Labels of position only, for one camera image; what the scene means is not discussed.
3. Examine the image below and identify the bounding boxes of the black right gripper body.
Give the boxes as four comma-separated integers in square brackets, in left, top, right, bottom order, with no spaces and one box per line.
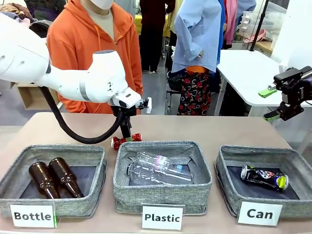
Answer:
[273,65,312,106]

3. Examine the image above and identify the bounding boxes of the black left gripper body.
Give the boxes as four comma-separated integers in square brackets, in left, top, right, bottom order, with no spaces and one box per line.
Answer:
[111,104,137,127]

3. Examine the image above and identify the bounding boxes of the crushed red can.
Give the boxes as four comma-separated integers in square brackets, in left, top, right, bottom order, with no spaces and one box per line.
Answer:
[111,133,143,150]

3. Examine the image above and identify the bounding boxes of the clear plastic bottle pink label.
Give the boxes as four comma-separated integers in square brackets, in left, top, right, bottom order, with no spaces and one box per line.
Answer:
[131,151,176,172]

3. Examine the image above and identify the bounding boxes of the clear plastic bottle blue label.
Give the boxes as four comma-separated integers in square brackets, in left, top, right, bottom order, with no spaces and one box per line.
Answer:
[126,163,194,186]

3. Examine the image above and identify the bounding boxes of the crushed black can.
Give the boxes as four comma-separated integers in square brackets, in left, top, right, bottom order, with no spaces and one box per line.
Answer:
[240,164,289,192]

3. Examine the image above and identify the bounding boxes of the brown glass bottle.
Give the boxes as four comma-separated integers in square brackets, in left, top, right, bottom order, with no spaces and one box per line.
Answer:
[48,157,85,199]
[28,161,60,199]

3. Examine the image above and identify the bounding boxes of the grey fabric basket bottle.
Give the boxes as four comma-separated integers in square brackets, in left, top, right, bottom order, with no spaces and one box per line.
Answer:
[0,143,108,218]

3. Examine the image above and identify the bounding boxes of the grey fabric basket plastic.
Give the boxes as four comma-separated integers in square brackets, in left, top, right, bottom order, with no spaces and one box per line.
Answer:
[113,140,214,216]

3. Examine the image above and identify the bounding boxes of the grey fabric basket can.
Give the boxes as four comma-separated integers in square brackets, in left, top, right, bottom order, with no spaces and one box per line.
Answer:
[214,145,312,219]

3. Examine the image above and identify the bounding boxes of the white sign Can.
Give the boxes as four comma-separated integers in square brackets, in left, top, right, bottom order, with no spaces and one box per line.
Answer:
[237,201,283,227]

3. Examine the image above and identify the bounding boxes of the white side table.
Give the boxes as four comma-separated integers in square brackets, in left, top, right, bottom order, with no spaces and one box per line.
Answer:
[216,49,312,108]

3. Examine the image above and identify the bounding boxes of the black pole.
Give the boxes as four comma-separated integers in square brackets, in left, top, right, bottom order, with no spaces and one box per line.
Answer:
[250,0,269,52]

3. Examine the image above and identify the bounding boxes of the clear plastic storage bins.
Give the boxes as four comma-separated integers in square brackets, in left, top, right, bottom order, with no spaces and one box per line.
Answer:
[240,3,286,42]

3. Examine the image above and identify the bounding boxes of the black red floral skirt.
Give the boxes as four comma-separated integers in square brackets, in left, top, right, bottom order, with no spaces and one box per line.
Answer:
[177,67,211,116]

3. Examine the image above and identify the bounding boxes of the pink hanging garment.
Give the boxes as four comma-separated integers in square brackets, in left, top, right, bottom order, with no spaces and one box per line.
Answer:
[223,0,239,46]

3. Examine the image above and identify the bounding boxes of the person in black clothes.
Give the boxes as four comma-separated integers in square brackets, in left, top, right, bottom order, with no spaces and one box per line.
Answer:
[139,0,176,74]

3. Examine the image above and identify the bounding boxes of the person in orange hoodie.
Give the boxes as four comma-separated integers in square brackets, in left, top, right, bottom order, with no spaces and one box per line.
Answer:
[46,0,144,115]

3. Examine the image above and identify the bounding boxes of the white sign Plastic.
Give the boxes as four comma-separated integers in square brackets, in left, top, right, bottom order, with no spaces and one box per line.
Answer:
[140,203,185,231]

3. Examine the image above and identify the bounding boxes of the mannequin in blue shirt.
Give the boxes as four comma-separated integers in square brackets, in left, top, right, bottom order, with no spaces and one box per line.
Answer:
[171,0,223,74]

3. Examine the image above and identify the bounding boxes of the cardboard box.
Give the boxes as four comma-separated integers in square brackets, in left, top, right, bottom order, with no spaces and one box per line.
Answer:
[16,82,60,111]

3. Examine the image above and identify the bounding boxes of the black garment pile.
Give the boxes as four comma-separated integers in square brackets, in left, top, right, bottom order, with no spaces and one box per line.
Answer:
[28,19,53,39]

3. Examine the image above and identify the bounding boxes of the white sign Bottle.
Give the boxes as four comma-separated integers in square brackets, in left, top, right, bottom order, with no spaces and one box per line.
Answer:
[9,202,57,229]

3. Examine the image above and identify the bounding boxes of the brown patterned cloth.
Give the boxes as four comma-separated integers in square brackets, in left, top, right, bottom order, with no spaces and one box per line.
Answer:
[0,3,33,21]

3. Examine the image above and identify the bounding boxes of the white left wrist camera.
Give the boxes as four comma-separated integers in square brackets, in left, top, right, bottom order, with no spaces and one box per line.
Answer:
[136,97,153,115]

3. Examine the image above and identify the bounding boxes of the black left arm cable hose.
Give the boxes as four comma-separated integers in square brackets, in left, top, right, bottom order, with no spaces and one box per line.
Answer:
[39,85,125,145]

